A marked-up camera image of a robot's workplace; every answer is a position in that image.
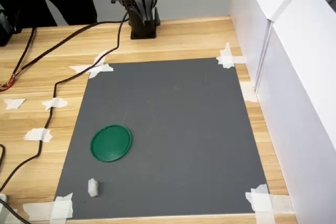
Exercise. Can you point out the white masking tape piece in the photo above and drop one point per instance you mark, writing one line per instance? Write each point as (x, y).
(78, 68)
(226, 51)
(265, 217)
(239, 60)
(99, 58)
(248, 93)
(63, 200)
(13, 103)
(59, 102)
(36, 211)
(281, 203)
(34, 134)

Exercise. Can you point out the white partition panel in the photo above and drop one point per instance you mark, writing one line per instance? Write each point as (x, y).
(302, 103)
(249, 24)

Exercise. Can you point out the dark grey mat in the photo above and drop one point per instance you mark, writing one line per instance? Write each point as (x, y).
(170, 129)

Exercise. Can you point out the small white plastic terminal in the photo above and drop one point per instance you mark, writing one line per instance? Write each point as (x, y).
(93, 188)

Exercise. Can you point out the round green lid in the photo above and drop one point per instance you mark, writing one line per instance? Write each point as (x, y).
(113, 148)

